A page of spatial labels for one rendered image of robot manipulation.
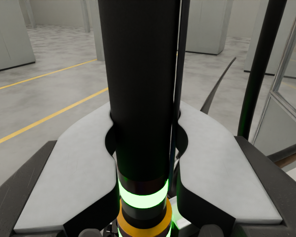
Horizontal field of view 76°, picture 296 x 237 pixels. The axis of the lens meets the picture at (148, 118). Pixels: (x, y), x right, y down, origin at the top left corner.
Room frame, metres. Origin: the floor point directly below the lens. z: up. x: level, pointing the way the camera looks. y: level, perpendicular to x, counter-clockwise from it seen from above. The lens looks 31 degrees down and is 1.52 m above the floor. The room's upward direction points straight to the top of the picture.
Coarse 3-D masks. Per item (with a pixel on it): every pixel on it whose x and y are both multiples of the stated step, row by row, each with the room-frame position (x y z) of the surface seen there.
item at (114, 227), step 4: (120, 196) 0.24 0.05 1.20; (116, 220) 0.19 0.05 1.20; (112, 224) 0.18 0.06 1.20; (116, 224) 0.18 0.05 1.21; (104, 228) 0.19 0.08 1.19; (108, 228) 0.18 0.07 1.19; (112, 228) 0.18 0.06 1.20; (116, 228) 0.17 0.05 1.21; (104, 232) 0.18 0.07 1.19; (108, 232) 0.18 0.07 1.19; (112, 232) 0.18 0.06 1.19; (116, 232) 0.16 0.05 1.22; (104, 236) 0.17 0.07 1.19; (108, 236) 0.17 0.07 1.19; (112, 236) 0.17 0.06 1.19; (116, 236) 0.16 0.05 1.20
